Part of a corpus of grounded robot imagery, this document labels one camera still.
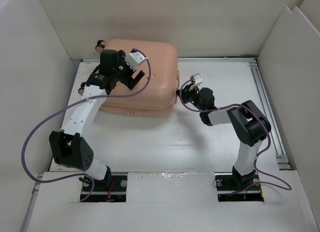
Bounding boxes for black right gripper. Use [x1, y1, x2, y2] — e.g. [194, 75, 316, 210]
[176, 82, 205, 112]

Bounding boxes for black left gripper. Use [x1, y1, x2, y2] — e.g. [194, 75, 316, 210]
[113, 53, 144, 90]

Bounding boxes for pink hard-shell suitcase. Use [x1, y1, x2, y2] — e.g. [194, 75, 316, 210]
[95, 39, 180, 117]

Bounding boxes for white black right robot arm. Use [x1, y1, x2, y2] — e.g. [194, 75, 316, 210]
[176, 83, 271, 190]

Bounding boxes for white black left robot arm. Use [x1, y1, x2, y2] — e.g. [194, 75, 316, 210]
[49, 49, 148, 190]

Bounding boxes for white foam board front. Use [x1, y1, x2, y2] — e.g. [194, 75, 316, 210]
[28, 171, 319, 231]

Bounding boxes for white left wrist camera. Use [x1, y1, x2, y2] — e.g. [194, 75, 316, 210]
[124, 49, 147, 71]

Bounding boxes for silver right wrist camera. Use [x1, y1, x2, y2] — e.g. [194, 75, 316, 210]
[190, 73, 203, 89]

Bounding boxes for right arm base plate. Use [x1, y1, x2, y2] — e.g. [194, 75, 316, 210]
[213, 172, 264, 202]

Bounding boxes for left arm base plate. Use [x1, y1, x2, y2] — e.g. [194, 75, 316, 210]
[80, 173, 128, 202]

